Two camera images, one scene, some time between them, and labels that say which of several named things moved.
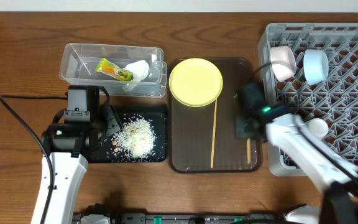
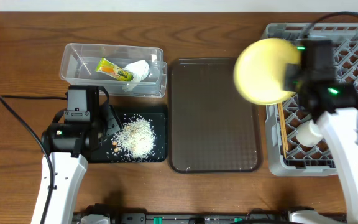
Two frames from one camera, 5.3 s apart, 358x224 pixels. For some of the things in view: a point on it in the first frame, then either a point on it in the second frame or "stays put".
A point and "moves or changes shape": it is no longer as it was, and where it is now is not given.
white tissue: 140,70 stays put
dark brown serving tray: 203,140 stays put
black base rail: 152,218 stays put
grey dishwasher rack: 347,99 stays put
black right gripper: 242,128 → 291,75
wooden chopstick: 211,164 moves or changes shape
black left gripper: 111,121 stays put
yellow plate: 196,82 → 259,69
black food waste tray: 143,137 stays put
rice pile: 136,140 stays put
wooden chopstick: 248,150 moves or changes shape
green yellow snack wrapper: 105,66 stays put
